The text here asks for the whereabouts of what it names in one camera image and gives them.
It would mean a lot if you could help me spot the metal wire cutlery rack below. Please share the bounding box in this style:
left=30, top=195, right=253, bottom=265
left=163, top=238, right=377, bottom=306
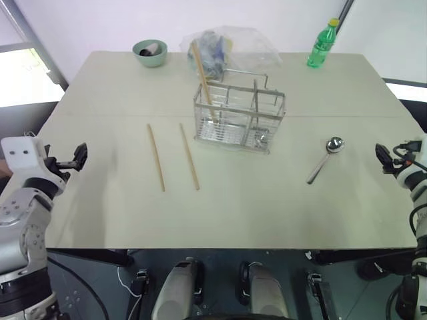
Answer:
left=193, top=69, right=287, bottom=155

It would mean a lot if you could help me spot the silver metal spoon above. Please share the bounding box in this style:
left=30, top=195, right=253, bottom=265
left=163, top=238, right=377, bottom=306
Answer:
left=306, top=136, right=346, bottom=185

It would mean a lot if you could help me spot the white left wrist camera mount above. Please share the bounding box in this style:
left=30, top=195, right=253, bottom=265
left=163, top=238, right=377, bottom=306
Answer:
left=1, top=135, right=47, bottom=175

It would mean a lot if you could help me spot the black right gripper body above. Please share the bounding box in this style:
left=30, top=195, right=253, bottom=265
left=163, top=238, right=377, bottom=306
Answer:
left=389, top=139, right=422, bottom=171

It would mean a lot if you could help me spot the grey metal window frame post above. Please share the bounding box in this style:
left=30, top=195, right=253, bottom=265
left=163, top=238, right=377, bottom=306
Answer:
left=0, top=0, right=69, bottom=91

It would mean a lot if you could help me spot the wooden chopstick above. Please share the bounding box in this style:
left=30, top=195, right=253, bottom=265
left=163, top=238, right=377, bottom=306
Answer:
left=179, top=123, right=201, bottom=191
left=147, top=123, right=166, bottom=193
left=189, top=41, right=218, bottom=121

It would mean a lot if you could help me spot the grey rounded leg cover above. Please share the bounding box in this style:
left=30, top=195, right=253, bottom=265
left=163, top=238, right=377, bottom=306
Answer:
left=151, top=256, right=205, bottom=320
left=240, top=261, right=290, bottom=320

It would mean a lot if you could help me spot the black clamp bracket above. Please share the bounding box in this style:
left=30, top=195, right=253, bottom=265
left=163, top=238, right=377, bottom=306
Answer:
left=134, top=269, right=149, bottom=296
left=306, top=271, right=332, bottom=320

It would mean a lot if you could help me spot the grey rounded right leg cover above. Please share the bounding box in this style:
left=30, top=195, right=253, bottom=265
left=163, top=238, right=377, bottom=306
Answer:
left=240, top=261, right=290, bottom=320

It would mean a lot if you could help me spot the clear plastic bag with contents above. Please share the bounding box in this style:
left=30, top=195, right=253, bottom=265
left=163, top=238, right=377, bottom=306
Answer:
left=179, top=25, right=284, bottom=81

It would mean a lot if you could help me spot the dark slanted post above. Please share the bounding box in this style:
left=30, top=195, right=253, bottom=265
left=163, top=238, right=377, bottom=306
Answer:
left=336, top=0, right=355, bottom=35

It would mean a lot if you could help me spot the grey rounded left leg cover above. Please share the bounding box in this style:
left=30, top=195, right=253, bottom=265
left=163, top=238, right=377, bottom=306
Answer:
left=151, top=256, right=205, bottom=320

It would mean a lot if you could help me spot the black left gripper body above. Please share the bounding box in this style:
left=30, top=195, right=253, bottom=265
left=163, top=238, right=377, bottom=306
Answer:
left=43, top=143, right=79, bottom=183

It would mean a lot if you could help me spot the green ceramic bowl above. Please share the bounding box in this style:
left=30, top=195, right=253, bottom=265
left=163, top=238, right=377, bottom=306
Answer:
left=132, top=39, right=168, bottom=68

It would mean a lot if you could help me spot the black and white small cup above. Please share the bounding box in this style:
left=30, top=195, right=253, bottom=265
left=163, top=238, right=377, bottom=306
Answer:
left=139, top=42, right=161, bottom=57

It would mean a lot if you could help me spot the green plastic bottle yellow cap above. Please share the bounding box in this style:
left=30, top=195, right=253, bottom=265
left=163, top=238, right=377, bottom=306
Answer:
left=306, top=17, right=340, bottom=71

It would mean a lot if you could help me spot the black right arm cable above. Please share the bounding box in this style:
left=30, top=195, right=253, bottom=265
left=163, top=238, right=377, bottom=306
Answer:
left=408, top=203, right=427, bottom=249

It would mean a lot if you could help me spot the thin white cable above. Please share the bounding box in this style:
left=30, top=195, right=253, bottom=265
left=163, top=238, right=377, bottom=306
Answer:
left=117, top=265, right=143, bottom=320

